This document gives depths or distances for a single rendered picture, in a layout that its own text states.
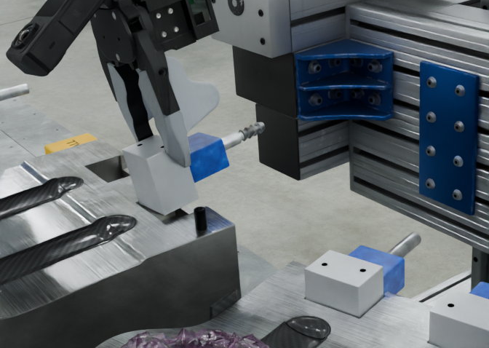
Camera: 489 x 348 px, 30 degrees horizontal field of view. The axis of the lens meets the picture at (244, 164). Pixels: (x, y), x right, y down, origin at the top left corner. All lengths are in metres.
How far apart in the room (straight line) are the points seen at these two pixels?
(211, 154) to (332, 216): 1.92
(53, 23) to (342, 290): 0.30
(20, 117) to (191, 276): 0.64
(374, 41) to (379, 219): 1.54
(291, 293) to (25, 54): 0.28
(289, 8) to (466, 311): 0.58
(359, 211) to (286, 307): 2.02
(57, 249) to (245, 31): 0.49
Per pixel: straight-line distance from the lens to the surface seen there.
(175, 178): 0.78
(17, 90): 1.03
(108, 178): 0.93
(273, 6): 1.13
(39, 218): 0.83
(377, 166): 1.24
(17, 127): 1.31
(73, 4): 0.73
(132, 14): 0.73
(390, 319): 0.70
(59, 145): 1.12
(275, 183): 2.92
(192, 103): 0.76
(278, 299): 0.73
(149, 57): 0.73
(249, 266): 0.88
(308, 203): 2.79
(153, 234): 0.77
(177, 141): 0.76
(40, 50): 0.72
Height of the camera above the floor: 1.25
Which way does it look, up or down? 24 degrees down
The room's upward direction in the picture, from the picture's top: 4 degrees counter-clockwise
